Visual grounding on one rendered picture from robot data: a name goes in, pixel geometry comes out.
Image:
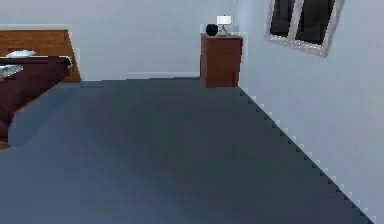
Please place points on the grey flat object on bed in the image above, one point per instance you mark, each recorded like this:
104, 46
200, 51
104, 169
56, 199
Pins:
9, 70

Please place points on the small white table lamp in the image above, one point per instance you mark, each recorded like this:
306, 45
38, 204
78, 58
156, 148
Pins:
223, 24

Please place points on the white framed window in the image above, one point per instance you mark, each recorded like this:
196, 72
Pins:
301, 23

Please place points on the red-brown wooden nightstand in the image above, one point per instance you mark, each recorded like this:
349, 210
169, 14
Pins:
220, 60

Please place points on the white pillow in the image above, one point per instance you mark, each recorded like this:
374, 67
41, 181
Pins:
21, 53

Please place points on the wooden bed with maroon cover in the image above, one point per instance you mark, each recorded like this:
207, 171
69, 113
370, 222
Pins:
36, 75

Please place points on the black round object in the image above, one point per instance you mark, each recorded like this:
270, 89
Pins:
211, 29

